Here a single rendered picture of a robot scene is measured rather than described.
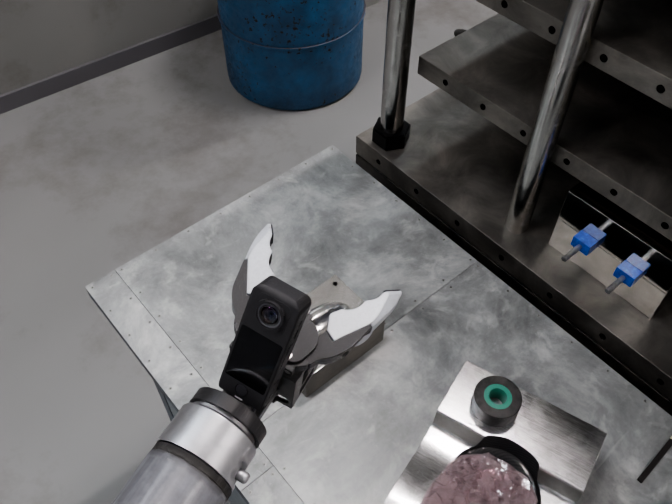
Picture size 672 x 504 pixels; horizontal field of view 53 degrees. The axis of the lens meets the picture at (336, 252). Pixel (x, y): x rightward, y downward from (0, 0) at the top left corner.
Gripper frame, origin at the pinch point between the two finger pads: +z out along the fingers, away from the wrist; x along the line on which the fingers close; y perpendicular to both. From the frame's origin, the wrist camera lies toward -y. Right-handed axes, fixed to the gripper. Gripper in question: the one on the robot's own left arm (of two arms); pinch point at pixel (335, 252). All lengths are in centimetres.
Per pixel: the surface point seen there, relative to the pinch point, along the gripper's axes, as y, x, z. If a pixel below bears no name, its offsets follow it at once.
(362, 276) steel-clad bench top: 67, -8, 44
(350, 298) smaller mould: 60, -6, 33
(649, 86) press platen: 16, 25, 72
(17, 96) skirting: 169, -201, 113
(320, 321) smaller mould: 63, -9, 27
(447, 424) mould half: 54, 21, 16
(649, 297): 56, 47, 64
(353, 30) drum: 124, -78, 192
